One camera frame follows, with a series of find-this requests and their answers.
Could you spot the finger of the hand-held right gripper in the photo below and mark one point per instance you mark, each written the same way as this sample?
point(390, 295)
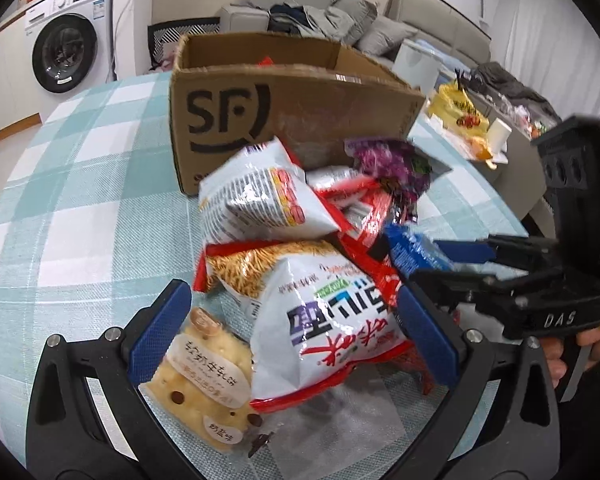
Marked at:
point(450, 286)
point(462, 250)

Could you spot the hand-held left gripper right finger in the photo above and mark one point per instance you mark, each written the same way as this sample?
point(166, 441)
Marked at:
point(426, 332)

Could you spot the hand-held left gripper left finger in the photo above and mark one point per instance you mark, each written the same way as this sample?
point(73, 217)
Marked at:
point(160, 331)

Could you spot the blue snack packet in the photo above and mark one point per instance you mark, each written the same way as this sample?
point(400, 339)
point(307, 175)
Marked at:
point(411, 251)

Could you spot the cream cracker packet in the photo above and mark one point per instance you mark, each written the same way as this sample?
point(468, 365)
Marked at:
point(200, 375)

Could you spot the dark red snack packet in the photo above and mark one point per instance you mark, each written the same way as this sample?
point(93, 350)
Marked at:
point(375, 271)

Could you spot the large white red snack bag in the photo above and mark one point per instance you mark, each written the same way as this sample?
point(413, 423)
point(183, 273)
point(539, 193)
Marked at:
point(320, 327)

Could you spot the purple snack bag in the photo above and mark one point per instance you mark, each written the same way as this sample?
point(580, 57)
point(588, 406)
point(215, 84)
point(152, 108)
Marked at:
point(391, 162)

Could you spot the white red snack packet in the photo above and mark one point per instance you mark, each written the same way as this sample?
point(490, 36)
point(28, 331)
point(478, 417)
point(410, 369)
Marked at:
point(352, 195)

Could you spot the white snack bag orange label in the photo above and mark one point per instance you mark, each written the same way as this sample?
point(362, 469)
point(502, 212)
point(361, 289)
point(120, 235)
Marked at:
point(250, 200)

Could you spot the brown cardboard box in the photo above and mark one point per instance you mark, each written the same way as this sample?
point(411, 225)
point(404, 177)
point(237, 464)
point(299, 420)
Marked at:
point(310, 105)

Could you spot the grey coffee table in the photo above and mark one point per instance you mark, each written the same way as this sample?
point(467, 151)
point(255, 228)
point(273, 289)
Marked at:
point(524, 172)

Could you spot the orange wrapper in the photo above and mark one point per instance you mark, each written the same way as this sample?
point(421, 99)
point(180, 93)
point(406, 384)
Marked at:
point(481, 149)

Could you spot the clear plastic wrapper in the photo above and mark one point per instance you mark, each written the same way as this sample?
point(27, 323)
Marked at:
point(350, 410)

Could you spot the white cup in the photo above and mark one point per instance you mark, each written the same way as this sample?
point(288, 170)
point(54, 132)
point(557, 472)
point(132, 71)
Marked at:
point(498, 135)

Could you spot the yellow plastic bag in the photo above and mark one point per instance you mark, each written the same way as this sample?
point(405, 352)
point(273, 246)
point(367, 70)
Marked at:
point(455, 110)

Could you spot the teal checked tablecloth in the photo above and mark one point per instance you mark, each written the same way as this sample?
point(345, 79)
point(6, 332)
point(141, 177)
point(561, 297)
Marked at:
point(80, 210)

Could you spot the small black clip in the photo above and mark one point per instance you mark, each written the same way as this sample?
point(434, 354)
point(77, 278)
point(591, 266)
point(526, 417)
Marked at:
point(260, 442)

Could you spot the black device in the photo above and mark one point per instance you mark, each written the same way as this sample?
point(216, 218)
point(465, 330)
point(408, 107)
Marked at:
point(462, 80)

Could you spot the dark grey jacket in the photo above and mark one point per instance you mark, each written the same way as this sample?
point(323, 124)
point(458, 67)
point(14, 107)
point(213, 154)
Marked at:
point(510, 86)

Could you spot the white lidded bin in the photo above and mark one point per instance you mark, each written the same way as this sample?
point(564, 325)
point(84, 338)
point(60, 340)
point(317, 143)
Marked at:
point(415, 66)

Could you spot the light blue bolster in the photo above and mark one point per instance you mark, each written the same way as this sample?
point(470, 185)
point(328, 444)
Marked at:
point(430, 47)

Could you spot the white curtain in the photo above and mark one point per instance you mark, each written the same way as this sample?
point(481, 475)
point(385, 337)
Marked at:
point(560, 35)

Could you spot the grey pillow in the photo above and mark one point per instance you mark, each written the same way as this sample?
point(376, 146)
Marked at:
point(386, 36)
point(352, 16)

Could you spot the white kitchen cabinet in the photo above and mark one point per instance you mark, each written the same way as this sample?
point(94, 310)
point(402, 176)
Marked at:
point(5, 85)

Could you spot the black jacket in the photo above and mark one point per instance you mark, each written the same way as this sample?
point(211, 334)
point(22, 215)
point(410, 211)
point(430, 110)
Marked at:
point(285, 19)

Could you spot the white washing machine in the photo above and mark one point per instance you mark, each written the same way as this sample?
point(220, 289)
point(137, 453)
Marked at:
point(70, 50)

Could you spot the black white patterned bag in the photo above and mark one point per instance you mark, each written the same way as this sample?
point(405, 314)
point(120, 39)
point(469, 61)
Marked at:
point(180, 35)

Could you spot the grey sofa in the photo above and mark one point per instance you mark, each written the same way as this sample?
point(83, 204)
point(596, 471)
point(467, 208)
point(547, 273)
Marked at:
point(240, 16)

